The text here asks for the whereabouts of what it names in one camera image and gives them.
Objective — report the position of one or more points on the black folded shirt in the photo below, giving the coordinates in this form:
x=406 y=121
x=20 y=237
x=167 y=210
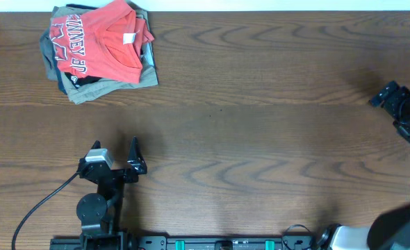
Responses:
x=77 y=82

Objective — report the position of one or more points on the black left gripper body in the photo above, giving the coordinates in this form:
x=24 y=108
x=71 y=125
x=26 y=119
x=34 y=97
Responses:
x=126 y=177

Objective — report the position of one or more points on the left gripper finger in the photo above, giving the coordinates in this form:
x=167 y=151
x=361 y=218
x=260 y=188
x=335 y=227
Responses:
x=96 y=145
x=135 y=158

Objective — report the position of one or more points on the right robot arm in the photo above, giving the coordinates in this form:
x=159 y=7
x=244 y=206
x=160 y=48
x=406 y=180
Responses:
x=391 y=230

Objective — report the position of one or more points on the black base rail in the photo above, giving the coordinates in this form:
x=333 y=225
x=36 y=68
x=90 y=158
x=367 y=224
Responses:
x=288 y=242

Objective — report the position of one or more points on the khaki folded garment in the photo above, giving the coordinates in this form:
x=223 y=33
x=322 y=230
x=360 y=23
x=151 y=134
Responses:
x=104 y=86

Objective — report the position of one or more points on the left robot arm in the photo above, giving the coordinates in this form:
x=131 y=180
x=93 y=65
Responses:
x=100 y=212

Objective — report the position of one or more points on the grey folded garment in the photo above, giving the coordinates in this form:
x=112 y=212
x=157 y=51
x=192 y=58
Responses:
x=47 y=52

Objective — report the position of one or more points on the red printed t-shirt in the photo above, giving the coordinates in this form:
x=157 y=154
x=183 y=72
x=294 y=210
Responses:
x=106 y=42

